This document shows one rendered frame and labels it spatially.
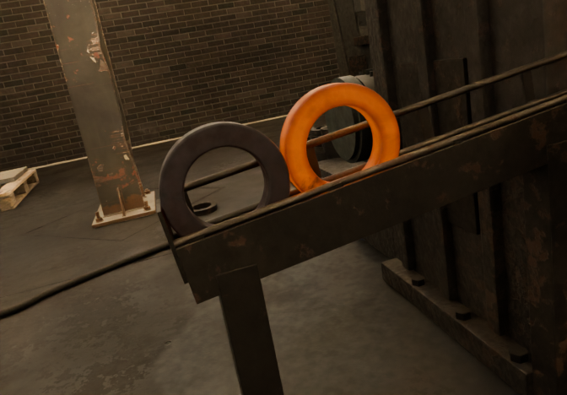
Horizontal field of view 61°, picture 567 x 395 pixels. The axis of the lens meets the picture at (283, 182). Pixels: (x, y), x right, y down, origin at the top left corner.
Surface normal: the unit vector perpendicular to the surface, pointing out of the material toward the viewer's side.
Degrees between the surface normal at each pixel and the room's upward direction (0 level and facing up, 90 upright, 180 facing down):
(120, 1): 90
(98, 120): 90
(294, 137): 90
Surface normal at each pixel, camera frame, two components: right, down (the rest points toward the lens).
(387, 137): 0.28, 0.19
